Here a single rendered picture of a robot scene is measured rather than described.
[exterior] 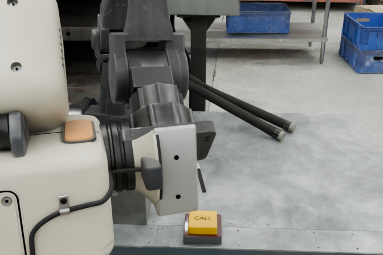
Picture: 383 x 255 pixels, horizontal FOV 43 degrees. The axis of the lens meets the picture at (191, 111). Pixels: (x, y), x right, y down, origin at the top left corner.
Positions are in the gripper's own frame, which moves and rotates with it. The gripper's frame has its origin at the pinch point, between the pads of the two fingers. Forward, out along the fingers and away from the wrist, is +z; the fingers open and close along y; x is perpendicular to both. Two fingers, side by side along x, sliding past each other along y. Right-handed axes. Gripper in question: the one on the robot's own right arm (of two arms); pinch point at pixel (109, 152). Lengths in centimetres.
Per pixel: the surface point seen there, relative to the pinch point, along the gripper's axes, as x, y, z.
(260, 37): -366, -75, 10
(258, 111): -53, -38, 0
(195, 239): 5.6, -20.5, 14.6
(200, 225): 4.5, -21.2, 11.7
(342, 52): -387, -160, 16
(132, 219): -0.5, -6.5, 15.3
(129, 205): 0.0, -5.4, 11.5
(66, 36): -78, 31, -11
